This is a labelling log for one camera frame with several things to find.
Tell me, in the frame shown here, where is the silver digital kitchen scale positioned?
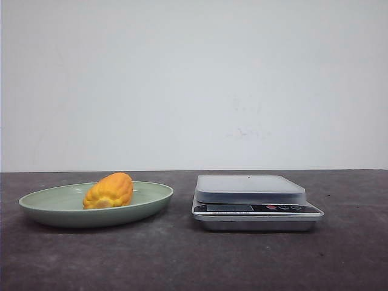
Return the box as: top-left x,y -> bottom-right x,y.
192,175 -> 324,232

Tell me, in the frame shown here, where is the yellow corn cob piece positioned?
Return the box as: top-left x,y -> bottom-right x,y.
82,172 -> 133,209

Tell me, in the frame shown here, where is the light green plate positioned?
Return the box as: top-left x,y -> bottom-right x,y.
19,181 -> 174,228

